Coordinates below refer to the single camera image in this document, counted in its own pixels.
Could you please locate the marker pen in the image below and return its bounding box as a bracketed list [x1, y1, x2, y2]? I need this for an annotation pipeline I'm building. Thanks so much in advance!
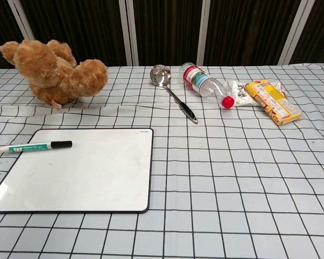
[0, 140, 73, 154]

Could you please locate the clear plastic bottle red cap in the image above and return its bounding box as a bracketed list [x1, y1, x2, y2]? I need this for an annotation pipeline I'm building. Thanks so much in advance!
[179, 62, 235, 110]

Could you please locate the white black checked tablecloth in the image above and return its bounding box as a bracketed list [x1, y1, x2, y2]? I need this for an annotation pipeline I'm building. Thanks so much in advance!
[0, 63, 324, 259]

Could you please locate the white snack bag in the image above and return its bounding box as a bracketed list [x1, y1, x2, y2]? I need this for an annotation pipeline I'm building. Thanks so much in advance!
[221, 80, 260, 107]

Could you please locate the yellow snack package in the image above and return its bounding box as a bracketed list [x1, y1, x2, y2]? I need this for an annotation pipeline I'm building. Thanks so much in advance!
[245, 79, 303, 127]

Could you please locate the brown plush teddy bear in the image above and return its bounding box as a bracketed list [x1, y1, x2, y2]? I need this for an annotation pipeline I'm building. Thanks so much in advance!
[0, 39, 109, 111]

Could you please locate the steel ladle with black handle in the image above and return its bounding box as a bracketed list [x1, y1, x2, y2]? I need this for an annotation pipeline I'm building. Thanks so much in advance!
[150, 64, 199, 124]

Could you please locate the white drawing board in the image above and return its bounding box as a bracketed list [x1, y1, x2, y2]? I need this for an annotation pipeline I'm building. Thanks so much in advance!
[0, 127, 154, 215]

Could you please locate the dark folding screen white frame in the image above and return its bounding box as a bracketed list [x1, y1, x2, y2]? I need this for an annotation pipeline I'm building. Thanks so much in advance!
[0, 0, 324, 71]

